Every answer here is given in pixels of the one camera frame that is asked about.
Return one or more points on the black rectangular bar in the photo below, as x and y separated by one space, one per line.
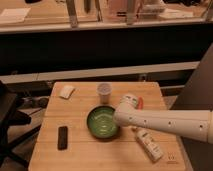
62 137

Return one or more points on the green ceramic bowl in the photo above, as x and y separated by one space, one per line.
100 122

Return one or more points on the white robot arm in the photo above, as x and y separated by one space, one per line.
193 124

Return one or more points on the white tube bottle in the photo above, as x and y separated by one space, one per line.
149 145

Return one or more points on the black office chair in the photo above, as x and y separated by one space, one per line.
11 116

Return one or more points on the orange carrot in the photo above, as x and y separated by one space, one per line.
140 103

